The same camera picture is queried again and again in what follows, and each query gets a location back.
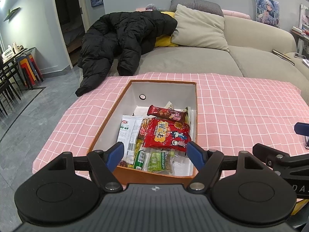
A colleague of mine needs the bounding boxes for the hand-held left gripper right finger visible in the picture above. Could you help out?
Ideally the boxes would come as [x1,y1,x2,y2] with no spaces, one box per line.
[187,141,265,192]

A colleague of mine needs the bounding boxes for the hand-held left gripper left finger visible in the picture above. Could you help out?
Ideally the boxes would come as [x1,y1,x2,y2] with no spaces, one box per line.
[46,142,125,192]

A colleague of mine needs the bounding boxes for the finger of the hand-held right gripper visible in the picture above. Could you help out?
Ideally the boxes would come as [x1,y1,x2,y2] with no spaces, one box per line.
[252,143,309,175]
[294,123,309,136]

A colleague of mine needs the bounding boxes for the clear quail egg pack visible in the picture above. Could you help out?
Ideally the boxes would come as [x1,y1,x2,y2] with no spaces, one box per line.
[172,151,194,176]

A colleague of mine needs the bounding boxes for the yellow snack packet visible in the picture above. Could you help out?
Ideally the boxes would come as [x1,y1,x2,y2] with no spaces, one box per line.
[132,139,146,169]

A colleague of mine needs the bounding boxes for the small green tube packet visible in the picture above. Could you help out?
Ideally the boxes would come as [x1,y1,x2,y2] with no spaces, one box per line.
[133,149,147,170]

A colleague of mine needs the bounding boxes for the white and green snack packet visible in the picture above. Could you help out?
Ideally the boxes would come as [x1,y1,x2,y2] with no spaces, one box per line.
[117,115,143,164]

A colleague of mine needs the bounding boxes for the red cartoon snack bag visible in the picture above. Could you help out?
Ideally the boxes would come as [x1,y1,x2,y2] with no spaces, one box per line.
[142,119,192,152]

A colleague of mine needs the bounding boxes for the red and yellow fries bag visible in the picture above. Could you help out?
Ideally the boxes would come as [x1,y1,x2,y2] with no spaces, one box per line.
[138,118,155,141]

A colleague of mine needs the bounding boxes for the green biscuit packet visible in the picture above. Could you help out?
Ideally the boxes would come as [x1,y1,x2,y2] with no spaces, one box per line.
[146,148,179,175]

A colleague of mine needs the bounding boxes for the clear bread snack packet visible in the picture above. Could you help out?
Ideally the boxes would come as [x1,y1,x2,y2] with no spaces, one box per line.
[165,102,194,131]

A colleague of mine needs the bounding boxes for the brown chocolate bar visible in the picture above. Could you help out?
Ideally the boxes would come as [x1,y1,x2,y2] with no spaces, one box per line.
[147,104,188,123]

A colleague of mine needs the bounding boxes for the orange box with white inside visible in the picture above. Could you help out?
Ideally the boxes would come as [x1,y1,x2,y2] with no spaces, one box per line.
[87,79,198,185]

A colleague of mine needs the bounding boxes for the orange flat object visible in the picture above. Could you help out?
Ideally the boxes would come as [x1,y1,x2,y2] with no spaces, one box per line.
[291,198,309,216]

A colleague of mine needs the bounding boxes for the pink checkered tablecloth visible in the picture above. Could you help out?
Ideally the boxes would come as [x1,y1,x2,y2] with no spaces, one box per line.
[32,72,309,204]

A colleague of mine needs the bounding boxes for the dark book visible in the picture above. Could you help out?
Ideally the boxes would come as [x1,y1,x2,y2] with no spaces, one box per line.
[272,49,295,65]

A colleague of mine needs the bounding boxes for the beige sofa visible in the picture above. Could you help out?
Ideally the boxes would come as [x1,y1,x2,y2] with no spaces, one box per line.
[78,13,309,95]

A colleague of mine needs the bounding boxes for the shelf with books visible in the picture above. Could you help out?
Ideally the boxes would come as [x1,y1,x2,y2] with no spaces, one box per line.
[291,3,309,54]

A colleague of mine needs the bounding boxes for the yellow cushion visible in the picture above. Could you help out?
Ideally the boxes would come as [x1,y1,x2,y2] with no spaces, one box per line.
[154,11,179,48]

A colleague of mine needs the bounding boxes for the black puffer jacket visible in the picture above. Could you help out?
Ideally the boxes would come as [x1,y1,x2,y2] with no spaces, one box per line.
[75,11,178,97]

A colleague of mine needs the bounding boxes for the printed figure pillow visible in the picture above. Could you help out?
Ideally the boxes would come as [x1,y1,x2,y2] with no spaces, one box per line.
[254,0,281,28]

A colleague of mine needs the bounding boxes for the stacked coloured stools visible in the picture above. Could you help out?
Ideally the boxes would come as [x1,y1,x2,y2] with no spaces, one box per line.
[16,52,44,89]

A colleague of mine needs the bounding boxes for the bed with wooden base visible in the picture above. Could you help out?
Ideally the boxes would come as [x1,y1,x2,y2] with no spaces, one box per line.
[63,22,85,54]

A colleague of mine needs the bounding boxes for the beige cushion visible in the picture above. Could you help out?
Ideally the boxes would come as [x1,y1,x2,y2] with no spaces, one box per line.
[170,4,230,53]

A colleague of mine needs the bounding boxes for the black dining chairs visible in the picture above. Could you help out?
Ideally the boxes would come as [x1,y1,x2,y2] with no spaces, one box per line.
[0,60,23,116]

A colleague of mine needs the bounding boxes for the pink cushion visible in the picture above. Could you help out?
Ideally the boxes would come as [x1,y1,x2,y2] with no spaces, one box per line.
[221,9,252,20]

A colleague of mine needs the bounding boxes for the dining table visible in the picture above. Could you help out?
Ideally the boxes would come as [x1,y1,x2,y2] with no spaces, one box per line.
[0,46,37,83]

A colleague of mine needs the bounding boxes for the white plastic bag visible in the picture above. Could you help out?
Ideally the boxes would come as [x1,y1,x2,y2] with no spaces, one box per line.
[2,45,15,62]

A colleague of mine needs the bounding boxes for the grey fuzzy item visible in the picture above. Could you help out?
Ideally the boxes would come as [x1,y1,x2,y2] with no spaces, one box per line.
[136,3,160,12]

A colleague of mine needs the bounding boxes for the grey patterned cushion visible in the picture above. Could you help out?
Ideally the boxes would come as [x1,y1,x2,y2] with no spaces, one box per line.
[170,0,224,17]

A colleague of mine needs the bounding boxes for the green wall shelf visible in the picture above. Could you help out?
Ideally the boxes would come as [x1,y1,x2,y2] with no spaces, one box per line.
[3,7,21,21]

